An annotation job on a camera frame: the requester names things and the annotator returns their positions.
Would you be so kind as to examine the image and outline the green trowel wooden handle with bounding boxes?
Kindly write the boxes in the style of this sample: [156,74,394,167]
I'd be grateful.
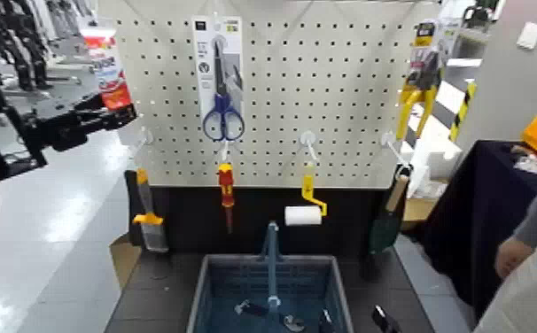
[368,173,412,256]

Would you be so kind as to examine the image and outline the packaged blue handled scissors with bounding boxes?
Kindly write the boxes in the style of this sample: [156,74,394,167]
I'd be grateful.
[191,16,245,143]

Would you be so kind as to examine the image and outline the brown cardboard flap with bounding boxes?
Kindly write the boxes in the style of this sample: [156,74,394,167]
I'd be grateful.
[109,233,144,287]

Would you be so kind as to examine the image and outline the red yellow screwdriver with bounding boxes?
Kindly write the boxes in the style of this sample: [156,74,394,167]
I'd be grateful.
[217,162,236,235]

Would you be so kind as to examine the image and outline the white foam blocks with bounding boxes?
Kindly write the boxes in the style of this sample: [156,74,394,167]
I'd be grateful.
[398,104,463,200]

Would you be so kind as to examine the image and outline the yellow handled scraper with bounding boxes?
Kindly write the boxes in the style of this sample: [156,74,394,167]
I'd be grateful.
[131,167,170,254]

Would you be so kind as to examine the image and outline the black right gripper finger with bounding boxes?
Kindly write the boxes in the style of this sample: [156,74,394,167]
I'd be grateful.
[371,304,403,333]
[319,308,336,333]

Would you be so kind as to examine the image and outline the person in grey sleeve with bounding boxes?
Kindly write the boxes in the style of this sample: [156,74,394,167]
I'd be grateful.
[472,241,537,333]

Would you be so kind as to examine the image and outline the blue grey plastic crate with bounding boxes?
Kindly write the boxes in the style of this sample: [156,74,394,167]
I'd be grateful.
[186,252,356,333]

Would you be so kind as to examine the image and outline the yellow black striped post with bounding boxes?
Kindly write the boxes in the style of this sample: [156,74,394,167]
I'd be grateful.
[448,81,479,143]

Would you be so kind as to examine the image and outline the yellow handled paint roller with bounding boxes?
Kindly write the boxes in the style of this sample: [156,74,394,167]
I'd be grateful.
[284,174,329,228]

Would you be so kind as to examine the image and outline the black cloth covered table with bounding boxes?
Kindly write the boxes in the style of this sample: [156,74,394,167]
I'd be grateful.
[424,139,537,318]

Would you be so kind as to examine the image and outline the brown cardboard box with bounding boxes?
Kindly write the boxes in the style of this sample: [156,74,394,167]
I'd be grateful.
[402,197,440,224]

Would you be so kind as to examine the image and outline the red glue tube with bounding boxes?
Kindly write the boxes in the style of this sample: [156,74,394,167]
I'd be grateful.
[81,28,134,112]

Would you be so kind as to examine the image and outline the black humanoid robot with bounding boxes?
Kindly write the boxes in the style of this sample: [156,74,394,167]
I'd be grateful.
[0,0,56,92]

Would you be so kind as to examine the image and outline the white wall plate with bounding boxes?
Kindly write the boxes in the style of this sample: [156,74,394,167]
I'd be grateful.
[516,21,537,51]

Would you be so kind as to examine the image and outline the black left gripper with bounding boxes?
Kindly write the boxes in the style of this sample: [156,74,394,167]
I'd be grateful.
[27,92,138,153]

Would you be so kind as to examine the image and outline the blue crate carry handle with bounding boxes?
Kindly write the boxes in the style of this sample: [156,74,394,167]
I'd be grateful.
[259,221,283,314]

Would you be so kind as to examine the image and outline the white pegboard panel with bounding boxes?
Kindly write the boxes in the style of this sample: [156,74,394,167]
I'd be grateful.
[98,0,441,190]

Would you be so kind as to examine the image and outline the bystander bare hand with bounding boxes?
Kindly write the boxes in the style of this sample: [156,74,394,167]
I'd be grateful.
[494,236,536,280]

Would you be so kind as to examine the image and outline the packaged yellow handled pliers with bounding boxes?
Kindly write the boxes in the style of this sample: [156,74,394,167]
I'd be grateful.
[395,19,448,141]

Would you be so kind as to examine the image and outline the black pegboard base panel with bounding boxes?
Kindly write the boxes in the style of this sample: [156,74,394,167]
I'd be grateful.
[125,169,413,258]

